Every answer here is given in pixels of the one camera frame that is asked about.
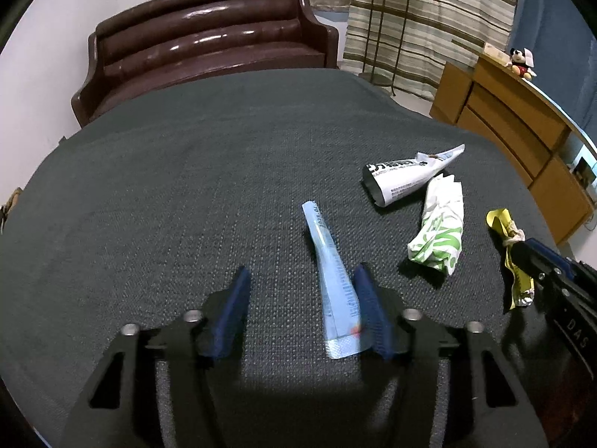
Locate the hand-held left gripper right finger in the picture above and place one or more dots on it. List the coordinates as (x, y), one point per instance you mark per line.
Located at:
(373, 312)

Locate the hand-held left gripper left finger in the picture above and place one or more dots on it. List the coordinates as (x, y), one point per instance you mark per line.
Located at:
(231, 317)

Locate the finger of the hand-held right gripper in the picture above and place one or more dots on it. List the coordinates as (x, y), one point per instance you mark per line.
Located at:
(545, 252)
(536, 270)

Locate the light blue packet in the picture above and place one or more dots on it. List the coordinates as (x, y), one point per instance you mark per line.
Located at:
(333, 280)

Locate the yellow twisted wrapper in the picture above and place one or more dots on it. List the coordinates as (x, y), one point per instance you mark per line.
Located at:
(498, 221)

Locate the green and white wrapper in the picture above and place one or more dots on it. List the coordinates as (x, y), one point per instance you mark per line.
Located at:
(438, 233)

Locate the rolled black-and-white printed paper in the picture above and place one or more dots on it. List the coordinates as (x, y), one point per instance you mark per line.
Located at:
(401, 179)

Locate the dark grey tablecloth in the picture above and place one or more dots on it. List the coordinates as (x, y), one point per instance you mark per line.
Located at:
(163, 196)

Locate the wooden cabinet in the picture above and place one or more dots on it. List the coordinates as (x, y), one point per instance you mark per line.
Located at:
(508, 112)

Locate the mouse plush toy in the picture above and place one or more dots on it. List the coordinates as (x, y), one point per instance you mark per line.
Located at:
(522, 65)

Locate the small white box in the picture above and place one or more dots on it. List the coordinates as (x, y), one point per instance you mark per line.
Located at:
(495, 52)

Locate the blue curtain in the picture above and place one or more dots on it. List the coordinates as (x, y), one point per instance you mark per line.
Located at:
(555, 14)

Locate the bamboo chair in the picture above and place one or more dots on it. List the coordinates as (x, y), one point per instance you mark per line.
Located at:
(9, 205)

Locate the striped beige curtain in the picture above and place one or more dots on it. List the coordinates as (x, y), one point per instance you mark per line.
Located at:
(443, 18)

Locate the black metal plant stand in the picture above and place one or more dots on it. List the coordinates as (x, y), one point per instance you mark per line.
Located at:
(373, 32)

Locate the brown leather sofa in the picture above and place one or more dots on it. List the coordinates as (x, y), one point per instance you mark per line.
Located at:
(200, 37)

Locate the small dark frame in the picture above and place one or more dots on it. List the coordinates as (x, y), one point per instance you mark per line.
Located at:
(583, 168)

